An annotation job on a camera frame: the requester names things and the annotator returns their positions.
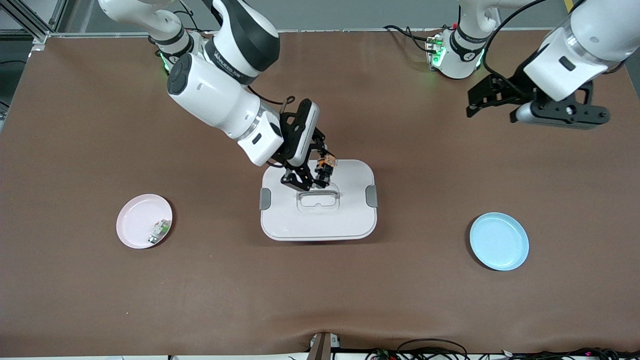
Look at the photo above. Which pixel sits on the silver table edge rail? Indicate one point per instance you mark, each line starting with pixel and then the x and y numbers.
pixel 360 30

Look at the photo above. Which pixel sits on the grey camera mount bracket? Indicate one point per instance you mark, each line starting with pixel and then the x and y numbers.
pixel 322 347

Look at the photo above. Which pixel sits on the light blue round plate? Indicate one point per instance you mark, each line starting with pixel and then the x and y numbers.
pixel 500 242

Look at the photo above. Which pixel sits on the green and white switch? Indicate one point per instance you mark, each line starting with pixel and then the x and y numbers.
pixel 161 229

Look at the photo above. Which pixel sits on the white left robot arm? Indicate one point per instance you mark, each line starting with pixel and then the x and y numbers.
pixel 575 55

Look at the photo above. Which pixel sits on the aluminium frame strut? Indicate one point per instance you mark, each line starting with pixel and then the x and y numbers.
pixel 40 39

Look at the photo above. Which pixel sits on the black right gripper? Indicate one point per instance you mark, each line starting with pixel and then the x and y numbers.
pixel 311 156

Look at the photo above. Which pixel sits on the pink round plate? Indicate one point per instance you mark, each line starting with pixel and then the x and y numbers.
pixel 132 235

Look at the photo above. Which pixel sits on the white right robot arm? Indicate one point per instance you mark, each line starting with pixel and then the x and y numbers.
pixel 215 95

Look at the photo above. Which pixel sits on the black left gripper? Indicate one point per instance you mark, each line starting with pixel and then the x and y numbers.
pixel 511 85

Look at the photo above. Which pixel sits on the white lidded storage box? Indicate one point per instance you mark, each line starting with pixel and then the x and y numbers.
pixel 320 222

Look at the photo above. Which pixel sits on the brown table cover sheet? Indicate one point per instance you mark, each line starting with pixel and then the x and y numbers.
pixel 320 300

